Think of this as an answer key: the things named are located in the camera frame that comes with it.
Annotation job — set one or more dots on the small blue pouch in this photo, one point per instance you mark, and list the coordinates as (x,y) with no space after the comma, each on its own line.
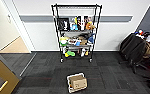
(77,43)

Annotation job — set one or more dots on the colourful printed packet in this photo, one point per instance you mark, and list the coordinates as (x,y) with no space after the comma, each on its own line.
(72,41)

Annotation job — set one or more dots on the green yellow toy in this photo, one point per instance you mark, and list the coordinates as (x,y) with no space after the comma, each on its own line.
(69,53)

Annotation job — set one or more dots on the white bottle dark print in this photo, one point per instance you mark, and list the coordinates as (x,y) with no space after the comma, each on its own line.
(83,52)

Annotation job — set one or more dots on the brown cardboard carton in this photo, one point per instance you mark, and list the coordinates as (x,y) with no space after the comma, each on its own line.
(82,40)

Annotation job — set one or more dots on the small orange toy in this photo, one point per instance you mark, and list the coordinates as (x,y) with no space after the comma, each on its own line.
(87,52)

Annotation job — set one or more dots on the green white bowl stack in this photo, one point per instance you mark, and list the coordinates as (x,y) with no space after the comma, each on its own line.
(63,41)

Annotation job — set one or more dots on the blue cloth toy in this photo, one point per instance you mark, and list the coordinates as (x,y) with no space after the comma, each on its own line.
(91,39)

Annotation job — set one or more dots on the blue plush toy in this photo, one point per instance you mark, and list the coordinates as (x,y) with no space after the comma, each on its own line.
(74,27)

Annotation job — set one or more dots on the black box white side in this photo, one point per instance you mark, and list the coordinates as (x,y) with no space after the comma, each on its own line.
(79,22)

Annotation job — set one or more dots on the orange plush toy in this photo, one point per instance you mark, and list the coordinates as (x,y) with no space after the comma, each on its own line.
(89,26)

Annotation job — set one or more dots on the yellow toy figure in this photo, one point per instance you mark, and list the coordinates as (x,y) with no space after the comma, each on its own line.
(74,20)

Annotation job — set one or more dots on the white box brown print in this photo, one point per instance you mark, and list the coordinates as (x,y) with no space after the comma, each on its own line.
(88,18)

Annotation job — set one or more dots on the tan cardboard box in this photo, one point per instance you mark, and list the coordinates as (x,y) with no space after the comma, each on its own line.
(78,82)

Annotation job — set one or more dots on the yellow wooden panel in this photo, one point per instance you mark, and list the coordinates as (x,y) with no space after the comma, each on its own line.
(1,70)

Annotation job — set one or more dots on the white door frame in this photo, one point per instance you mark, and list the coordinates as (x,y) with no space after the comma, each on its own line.
(22,30)

